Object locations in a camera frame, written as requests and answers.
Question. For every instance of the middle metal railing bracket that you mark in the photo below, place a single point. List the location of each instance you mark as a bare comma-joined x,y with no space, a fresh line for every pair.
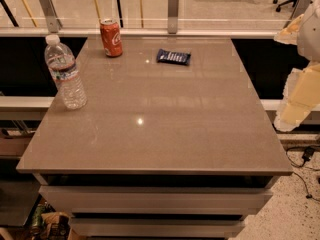
173,8

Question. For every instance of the orange soda can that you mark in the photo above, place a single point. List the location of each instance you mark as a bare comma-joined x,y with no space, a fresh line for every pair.
111,38

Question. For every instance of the right metal railing bracket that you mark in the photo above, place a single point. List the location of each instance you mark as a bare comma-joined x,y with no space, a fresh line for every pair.
299,8

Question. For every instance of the middle yellow pole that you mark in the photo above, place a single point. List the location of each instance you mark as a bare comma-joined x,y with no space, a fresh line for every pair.
97,10

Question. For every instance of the upper grey drawer front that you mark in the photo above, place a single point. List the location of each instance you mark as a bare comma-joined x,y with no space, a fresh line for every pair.
149,200

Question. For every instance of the grey drawer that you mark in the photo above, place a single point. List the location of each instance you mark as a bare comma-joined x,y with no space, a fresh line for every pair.
156,228
149,200

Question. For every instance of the brown paper bag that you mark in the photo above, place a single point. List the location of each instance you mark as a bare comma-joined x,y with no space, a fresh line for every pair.
56,225

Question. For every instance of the right yellow pole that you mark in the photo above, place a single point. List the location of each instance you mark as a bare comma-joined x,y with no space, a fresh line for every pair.
141,13

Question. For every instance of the black pole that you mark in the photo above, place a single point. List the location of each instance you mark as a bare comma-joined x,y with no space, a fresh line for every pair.
120,13

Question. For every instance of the clear plastic water bottle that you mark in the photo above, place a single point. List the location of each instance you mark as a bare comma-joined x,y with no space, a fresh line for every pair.
63,69

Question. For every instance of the lower grey drawer front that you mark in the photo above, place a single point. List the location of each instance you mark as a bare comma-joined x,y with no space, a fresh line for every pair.
156,228

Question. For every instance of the left yellow pole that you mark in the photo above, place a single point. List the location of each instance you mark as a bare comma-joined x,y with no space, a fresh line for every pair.
29,11

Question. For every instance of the blue rxbar blueberry wrapper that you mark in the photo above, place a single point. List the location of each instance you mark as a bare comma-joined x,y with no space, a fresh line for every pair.
171,57

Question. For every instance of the yellow pole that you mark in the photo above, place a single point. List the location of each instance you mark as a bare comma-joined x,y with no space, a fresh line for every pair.
29,11
141,13
97,10

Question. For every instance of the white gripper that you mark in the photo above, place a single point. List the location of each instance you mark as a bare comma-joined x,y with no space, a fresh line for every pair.
311,34

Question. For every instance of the metal railing bracket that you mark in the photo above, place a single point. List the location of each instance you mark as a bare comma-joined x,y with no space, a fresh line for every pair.
173,8
53,22
299,8

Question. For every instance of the left metal railing bracket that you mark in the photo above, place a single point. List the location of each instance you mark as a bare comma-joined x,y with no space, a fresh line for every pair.
53,22

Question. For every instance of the green can under table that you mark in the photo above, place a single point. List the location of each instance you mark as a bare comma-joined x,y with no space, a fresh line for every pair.
37,221

